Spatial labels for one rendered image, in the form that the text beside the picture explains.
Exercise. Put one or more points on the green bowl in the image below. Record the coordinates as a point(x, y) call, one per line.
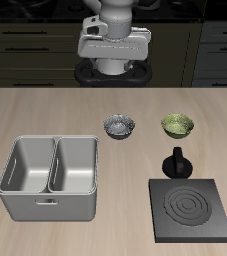
point(177, 126)

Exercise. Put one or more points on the white two-bin basket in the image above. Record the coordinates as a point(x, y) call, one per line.
point(51, 203)

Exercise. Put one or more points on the black kitchen countertop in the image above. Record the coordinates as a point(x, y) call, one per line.
point(25, 10)

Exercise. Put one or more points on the dark grey kitchen cupboard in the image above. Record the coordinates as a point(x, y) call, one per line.
point(218, 63)

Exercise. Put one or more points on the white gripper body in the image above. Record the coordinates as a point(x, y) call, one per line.
point(115, 46)

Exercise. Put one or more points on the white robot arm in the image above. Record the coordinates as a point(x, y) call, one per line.
point(115, 20)

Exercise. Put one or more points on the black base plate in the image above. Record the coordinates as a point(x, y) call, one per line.
point(141, 76)

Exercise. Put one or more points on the dark grey stove plate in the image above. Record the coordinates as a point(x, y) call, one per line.
point(188, 206)

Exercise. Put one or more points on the round black stove knob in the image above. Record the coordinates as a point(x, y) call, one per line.
point(177, 165)

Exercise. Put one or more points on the black bowl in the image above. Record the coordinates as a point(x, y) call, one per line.
point(119, 126)

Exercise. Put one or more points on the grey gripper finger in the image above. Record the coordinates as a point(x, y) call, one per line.
point(129, 66)

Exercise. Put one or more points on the dark brown kitchen cupboard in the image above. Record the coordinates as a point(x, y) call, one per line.
point(28, 63)

